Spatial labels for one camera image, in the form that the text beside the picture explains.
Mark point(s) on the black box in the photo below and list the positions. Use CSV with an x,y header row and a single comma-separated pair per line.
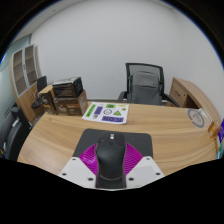
x,y
67,87

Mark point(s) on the small black chair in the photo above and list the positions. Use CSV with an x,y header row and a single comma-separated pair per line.
x,y
41,83

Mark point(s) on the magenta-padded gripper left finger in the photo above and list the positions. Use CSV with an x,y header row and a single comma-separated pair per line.
x,y
87,160

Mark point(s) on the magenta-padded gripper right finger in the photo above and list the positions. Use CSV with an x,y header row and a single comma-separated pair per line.
x,y
134,159

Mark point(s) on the black computer mouse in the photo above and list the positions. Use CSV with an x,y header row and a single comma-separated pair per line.
x,y
110,156

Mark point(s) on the large brown cardboard box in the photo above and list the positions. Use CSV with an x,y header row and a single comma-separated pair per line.
x,y
71,106

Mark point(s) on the wooden shelf unit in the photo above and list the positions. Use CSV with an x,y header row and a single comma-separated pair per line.
x,y
25,73

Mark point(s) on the dark grey mouse pad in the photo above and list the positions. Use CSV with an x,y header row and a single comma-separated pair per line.
x,y
140,143

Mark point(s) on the wooden side desk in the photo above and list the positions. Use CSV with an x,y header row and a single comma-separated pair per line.
x,y
190,91

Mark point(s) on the small brown cardboard box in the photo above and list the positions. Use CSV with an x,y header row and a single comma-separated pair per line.
x,y
47,98

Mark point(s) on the black padded office chair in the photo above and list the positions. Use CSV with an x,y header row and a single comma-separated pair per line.
x,y
11,133

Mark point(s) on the white sticker sheet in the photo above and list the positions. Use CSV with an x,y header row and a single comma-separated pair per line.
x,y
106,112

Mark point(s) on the grey backpack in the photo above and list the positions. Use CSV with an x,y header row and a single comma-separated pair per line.
x,y
145,87

